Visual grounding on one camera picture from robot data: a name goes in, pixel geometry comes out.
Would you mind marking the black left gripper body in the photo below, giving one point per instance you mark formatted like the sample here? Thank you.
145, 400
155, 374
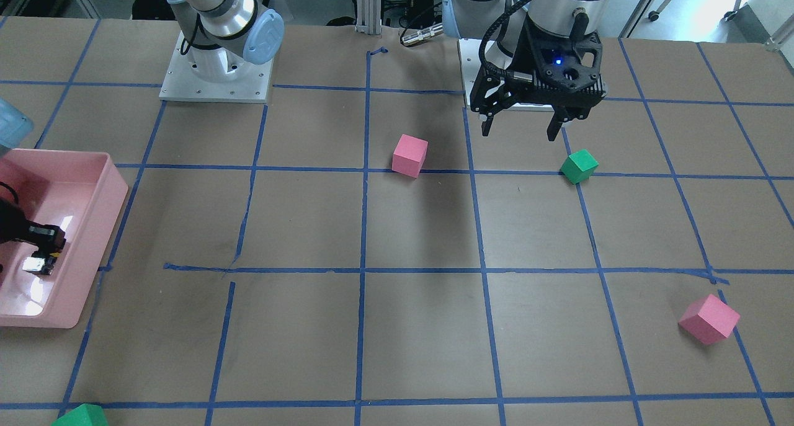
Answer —
520, 59

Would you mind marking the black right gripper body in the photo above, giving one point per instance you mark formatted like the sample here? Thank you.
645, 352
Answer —
13, 222

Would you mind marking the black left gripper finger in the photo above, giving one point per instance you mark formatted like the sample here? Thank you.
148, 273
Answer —
487, 117
554, 127

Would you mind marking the yellow push button switch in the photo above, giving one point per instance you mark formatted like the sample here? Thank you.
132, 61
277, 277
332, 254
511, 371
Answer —
41, 262

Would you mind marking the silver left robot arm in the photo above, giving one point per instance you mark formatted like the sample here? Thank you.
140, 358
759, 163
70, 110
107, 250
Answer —
496, 24

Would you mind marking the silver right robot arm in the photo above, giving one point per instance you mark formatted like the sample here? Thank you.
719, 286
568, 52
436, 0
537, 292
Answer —
248, 28

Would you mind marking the green foam cube near left arm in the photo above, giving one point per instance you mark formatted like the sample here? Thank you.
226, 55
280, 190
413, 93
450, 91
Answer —
579, 166

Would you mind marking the pink plastic bin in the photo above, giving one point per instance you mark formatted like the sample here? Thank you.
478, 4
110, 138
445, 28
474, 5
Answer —
59, 208

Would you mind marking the pink foam cube centre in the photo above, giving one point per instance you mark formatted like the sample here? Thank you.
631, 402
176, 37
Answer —
409, 155

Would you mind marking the pink foam cube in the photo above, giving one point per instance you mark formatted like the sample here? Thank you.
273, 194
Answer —
709, 320
409, 155

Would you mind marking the green foam cube near bin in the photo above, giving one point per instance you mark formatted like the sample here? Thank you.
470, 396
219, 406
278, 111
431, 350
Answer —
83, 415

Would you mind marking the aluminium frame post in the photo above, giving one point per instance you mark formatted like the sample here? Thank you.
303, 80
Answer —
368, 17

